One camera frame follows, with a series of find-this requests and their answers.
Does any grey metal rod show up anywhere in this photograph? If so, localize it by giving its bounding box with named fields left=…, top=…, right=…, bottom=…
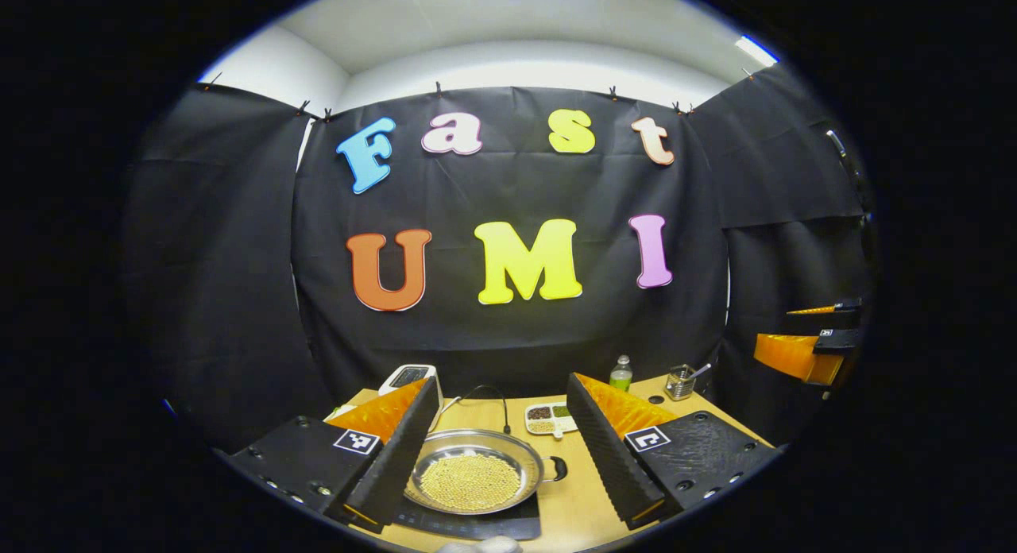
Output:
left=825, top=128, right=871, bottom=220

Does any metal mesh utensil holder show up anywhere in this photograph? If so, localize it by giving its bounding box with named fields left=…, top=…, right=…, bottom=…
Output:
left=666, top=365, right=698, bottom=401

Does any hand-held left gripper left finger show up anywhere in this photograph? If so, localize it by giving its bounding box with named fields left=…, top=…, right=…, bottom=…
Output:
left=229, top=377, right=439, bottom=532

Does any black power cable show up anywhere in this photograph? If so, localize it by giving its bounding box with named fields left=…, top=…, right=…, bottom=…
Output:
left=451, top=385, right=512, bottom=435

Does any small ceiling light panel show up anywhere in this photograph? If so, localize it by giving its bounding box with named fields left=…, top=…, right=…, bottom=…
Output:
left=735, top=35, right=779, bottom=68

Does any white divided bean dish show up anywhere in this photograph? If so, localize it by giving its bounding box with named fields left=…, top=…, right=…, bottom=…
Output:
left=524, top=403, right=578, bottom=440

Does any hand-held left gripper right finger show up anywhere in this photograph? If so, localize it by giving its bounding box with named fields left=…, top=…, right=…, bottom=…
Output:
left=566, top=372, right=787, bottom=532

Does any steel pot with black handle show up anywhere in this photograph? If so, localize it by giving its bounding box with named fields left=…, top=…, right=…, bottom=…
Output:
left=404, top=428, right=569, bottom=516

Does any white toaster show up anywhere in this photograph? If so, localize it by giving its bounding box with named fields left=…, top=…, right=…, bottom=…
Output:
left=378, top=365, right=443, bottom=401

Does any black induction cooktop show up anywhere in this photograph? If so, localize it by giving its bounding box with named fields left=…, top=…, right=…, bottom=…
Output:
left=393, top=489, right=543, bottom=542

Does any pile of soybeans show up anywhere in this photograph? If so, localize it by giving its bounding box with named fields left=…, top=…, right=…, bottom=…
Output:
left=419, top=455, right=521, bottom=512

